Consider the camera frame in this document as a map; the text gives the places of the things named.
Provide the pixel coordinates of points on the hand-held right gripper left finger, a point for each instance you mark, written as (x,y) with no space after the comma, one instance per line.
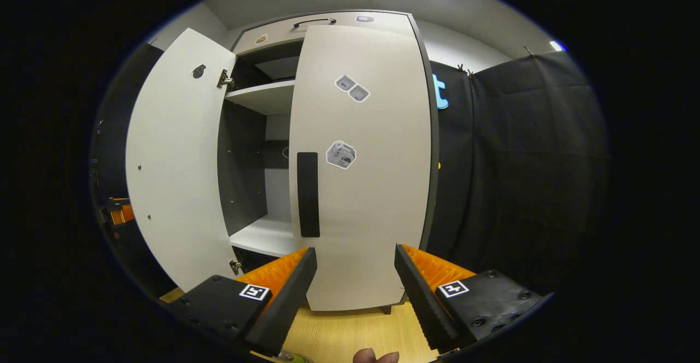
(284,297)

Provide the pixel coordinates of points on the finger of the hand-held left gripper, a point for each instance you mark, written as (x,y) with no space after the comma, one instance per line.
(121,212)

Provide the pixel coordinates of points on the ceiling light panel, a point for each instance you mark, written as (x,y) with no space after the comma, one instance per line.
(558,45)

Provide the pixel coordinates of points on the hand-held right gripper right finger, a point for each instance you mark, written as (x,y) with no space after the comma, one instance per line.
(421,297)

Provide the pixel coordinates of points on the white cabinet door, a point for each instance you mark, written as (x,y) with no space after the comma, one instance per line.
(377,199)
(175,160)

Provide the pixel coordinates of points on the black backdrop cloth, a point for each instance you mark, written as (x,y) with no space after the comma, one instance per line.
(525,160)

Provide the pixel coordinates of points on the white and grey cabinet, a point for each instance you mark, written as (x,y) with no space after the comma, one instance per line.
(262,98)

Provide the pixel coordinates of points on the beige cabinet drawer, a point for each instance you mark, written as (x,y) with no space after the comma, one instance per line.
(279,30)

